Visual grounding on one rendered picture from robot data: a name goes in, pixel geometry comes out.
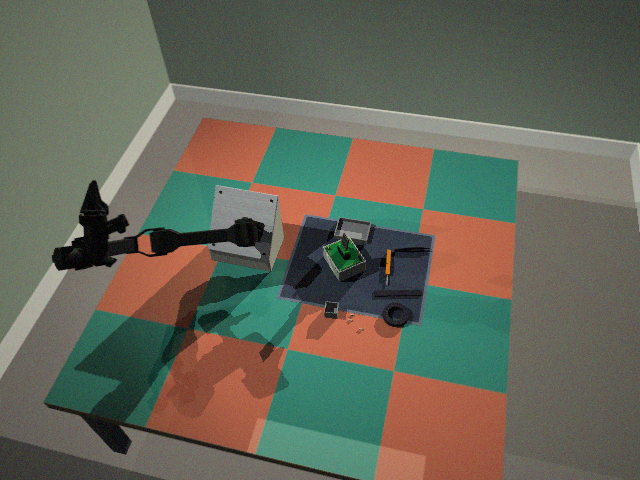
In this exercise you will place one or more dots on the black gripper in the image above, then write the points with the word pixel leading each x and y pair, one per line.
pixel 95 216

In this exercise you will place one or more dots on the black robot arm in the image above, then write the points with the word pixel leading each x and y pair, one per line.
pixel 244 233

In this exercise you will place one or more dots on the green circuit board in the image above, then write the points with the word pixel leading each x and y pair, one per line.
pixel 338 259

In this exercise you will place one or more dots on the dark blue work mat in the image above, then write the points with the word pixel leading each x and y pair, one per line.
pixel 308 278

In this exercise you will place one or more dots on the green power plug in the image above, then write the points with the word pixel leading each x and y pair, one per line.
pixel 344 245

